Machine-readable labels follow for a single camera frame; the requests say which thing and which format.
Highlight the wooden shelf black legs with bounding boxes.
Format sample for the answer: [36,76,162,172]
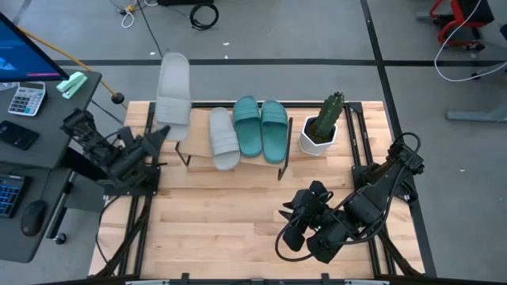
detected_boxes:
[173,106,295,182]

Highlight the grey rubber slide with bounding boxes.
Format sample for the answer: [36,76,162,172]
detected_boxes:
[154,51,193,143]
[208,106,242,173]

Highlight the black smartphone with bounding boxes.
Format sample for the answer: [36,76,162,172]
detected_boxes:
[0,120,40,151]

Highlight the black computer mouse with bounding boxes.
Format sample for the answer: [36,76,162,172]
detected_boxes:
[20,199,48,238]

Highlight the red black stool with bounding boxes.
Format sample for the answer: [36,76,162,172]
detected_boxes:
[415,0,496,51]

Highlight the white hexagonal plant pot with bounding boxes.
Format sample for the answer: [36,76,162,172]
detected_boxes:
[298,115,339,158]

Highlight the white cable yellow plug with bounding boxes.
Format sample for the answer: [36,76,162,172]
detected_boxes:
[118,0,159,29]

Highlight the long white cable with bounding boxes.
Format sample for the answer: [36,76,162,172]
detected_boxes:
[433,0,507,83]

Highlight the grey desk foot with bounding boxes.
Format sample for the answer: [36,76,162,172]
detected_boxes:
[445,105,507,124]

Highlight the teal rubber slide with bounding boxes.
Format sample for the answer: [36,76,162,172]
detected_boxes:
[260,99,289,165]
[232,94,264,158]

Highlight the computer monitor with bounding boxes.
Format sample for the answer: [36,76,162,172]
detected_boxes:
[0,11,71,83]

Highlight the black keyboard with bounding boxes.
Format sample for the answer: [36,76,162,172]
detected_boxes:
[0,173,27,219]

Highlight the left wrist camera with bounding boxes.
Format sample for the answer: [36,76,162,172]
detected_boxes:
[117,125,135,150]

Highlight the coiled black cable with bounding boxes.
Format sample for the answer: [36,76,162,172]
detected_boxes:
[189,2,220,32]

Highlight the black desk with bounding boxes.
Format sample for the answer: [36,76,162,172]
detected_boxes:
[0,69,103,264]

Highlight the mint green stapler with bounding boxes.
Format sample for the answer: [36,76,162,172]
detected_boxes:
[55,70,89,100]

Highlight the grey calculator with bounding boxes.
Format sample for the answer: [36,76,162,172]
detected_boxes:
[7,81,47,117]

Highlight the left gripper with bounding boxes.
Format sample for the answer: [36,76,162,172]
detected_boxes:
[109,125,171,179]

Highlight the black aluminium rig frame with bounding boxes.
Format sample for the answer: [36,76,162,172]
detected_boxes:
[89,100,427,285]

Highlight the green cactus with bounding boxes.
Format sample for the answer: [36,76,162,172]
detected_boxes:
[314,91,345,139]

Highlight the yellow floor cable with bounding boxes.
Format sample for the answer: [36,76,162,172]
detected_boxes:
[17,26,120,100]

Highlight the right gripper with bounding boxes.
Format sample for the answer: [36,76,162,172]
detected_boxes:
[278,180,333,234]

